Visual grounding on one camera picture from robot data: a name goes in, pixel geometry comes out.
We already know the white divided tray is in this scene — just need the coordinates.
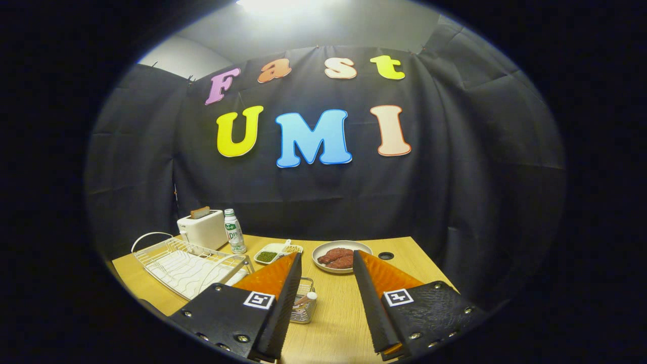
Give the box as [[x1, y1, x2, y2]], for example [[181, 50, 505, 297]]
[[254, 239, 304, 265]]

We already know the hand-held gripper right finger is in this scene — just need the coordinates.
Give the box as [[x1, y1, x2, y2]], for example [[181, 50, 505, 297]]
[[352, 250, 488, 360]]

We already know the beige plate with meat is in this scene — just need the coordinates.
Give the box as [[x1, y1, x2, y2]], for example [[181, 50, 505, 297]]
[[312, 240, 373, 275]]

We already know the white drip tray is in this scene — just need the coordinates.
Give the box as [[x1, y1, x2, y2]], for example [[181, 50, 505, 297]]
[[152, 250, 248, 300]]

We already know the metal wire basket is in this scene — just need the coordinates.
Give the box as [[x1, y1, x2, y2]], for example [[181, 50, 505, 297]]
[[289, 277, 317, 324]]

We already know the white wire dish rack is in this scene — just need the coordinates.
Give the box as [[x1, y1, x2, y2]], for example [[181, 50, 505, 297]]
[[131, 232, 255, 301]]

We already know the white plastic drink bottle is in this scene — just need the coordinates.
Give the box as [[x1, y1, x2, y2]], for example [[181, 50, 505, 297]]
[[224, 209, 247, 254]]

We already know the white toaster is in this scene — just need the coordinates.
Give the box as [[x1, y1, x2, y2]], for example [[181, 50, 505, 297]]
[[177, 209, 229, 251]]

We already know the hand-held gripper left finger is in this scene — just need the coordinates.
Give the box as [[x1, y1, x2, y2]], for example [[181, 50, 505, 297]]
[[169, 252, 303, 362]]

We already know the black backdrop cloth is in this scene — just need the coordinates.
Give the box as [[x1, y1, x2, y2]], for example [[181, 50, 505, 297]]
[[85, 15, 566, 314]]

